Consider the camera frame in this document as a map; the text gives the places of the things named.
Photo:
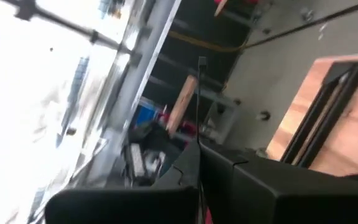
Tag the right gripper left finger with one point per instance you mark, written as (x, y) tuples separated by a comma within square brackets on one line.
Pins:
[(120, 205)]

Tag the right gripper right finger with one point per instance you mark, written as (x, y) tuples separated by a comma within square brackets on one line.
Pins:
[(291, 202)]

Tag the black zip tie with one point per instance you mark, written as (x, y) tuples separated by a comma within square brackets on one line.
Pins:
[(202, 61)]

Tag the wooden board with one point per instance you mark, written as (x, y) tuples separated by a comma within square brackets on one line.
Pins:
[(182, 105)]

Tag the black aluminium table frame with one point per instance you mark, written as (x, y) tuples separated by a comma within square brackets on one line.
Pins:
[(343, 70)]

